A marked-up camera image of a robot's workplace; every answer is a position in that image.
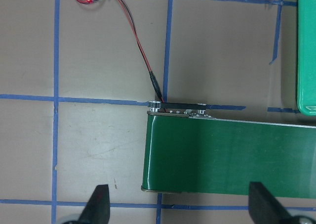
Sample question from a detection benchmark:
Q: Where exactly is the red black power cable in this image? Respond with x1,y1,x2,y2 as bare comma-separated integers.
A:
70,0,165,103

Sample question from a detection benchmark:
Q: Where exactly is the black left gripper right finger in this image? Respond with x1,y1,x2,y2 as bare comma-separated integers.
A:
248,181,292,224

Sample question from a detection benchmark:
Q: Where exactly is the green conveyor belt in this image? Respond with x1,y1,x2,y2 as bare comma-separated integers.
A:
142,112,316,199

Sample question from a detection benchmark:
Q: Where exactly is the green plastic tray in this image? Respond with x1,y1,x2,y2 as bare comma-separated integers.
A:
297,0,316,116

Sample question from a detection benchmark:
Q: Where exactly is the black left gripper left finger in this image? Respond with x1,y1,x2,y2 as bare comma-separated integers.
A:
78,184,110,224

